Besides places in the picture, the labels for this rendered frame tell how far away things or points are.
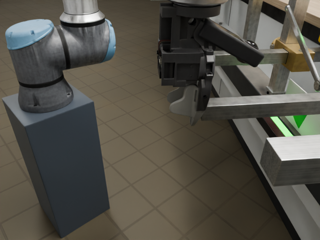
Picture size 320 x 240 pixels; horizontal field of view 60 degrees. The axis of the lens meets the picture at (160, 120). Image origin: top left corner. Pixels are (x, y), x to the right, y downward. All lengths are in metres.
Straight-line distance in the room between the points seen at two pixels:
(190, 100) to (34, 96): 0.67
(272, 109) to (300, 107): 0.05
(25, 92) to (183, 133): 1.12
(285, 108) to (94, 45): 0.67
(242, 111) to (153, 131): 1.41
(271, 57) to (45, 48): 0.67
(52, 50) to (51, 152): 0.36
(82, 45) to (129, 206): 0.81
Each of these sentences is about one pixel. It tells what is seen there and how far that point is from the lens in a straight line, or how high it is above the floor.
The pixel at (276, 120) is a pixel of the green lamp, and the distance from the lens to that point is 0.79.
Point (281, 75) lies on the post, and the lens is 0.87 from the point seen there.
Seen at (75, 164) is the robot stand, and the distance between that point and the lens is 1.15.
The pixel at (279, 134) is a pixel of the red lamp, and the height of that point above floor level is 0.70.
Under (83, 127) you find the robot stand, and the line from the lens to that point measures 1.07.
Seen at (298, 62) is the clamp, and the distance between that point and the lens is 0.78.
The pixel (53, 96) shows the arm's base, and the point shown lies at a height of 0.65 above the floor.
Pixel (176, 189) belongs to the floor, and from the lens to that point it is 1.50.
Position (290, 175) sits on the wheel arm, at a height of 0.94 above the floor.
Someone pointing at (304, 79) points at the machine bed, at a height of 0.67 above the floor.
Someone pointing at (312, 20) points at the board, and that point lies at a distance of 1.04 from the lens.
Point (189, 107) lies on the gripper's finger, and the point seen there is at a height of 0.86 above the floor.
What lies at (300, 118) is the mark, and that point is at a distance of 0.76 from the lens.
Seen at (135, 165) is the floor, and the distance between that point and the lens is 1.63.
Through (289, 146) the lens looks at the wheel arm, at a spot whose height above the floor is 0.96.
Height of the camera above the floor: 1.11
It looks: 34 degrees down
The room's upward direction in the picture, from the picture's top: straight up
